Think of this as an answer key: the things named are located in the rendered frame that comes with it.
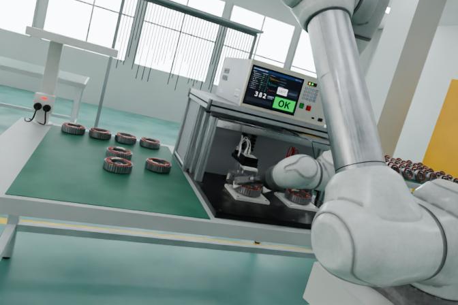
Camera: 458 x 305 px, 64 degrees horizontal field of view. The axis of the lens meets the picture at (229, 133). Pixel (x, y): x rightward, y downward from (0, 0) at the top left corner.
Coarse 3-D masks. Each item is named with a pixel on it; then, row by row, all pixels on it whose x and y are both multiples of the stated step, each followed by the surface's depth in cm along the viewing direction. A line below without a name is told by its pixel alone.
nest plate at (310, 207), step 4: (276, 192) 165; (280, 196) 160; (284, 196) 162; (284, 200) 156; (288, 200) 157; (288, 204) 152; (292, 204) 153; (296, 204) 155; (300, 204) 156; (308, 204) 159; (312, 204) 161; (296, 208) 153; (300, 208) 153; (304, 208) 154; (308, 208) 154; (312, 208) 155; (316, 208) 156
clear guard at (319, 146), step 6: (294, 132) 160; (300, 132) 167; (306, 138) 149; (312, 138) 154; (318, 138) 162; (324, 138) 169; (312, 144) 144; (318, 144) 145; (324, 144) 146; (318, 150) 143; (324, 150) 144; (318, 156) 142
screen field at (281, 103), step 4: (276, 100) 161; (280, 100) 162; (284, 100) 162; (288, 100) 163; (276, 104) 161; (280, 104) 162; (284, 104) 163; (288, 104) 163; (292, 104) 164; (280, 108) 162; (284, 108) 163; (288, 108) 164; (292, 108) 164
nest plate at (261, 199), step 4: (228, 184) 156; (228, 188) 152; (232, 188) 153; (232, 192) 147; (236, 192) 149; (236, 196) 144; (240, 196) 145; (244, 196) 146; (248, 196) 148; (260, 196) 152; (240, 200) 143; (244, 200) 144; (248, 200) 145; (252, 200) 145; (256, 200) 146; (260, 200) 147; (264, 200) 148; (268, 200) 149; (268, 204) 148
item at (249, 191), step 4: (244, 184) 154; (248, 184) 155; (252, 184) 154; (236, 188) 149; (240, 188) 147; (244, 188) 146; (248, 188) 147; (252, 188) 147; (256, 188) 149; (260, 188) 151; (240, 192) 148; (244, 192) 147; (248, 192) 146; (252, 192) 147; (256, 192) 147; (260, 192) 150; (252, 196) 147; (256, 196) 148
